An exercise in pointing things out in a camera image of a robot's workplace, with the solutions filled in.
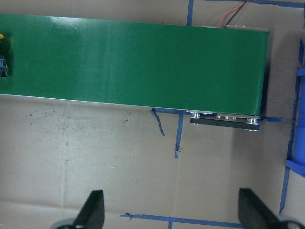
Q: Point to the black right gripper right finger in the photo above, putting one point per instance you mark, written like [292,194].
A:
[254,214]

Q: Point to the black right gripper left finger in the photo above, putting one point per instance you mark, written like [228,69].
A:
[91,215]

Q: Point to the blue empty bin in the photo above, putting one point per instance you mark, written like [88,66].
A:
[296,154]

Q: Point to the green conveyor belt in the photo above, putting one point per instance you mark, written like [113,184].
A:
[214,73]

